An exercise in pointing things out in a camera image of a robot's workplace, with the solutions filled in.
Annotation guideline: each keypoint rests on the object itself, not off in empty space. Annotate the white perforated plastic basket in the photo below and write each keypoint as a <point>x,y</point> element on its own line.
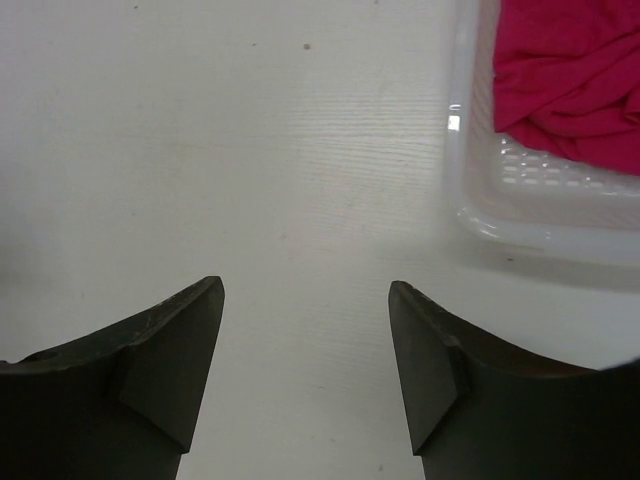
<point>529,201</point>

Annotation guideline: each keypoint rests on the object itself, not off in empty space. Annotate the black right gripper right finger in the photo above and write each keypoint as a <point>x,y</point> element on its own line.
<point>479,407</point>

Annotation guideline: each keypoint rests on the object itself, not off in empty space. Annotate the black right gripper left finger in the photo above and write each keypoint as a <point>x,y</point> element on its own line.
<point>120,403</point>

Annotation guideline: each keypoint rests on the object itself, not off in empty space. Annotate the magenta t-shirt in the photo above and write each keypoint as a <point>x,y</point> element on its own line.
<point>566,80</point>

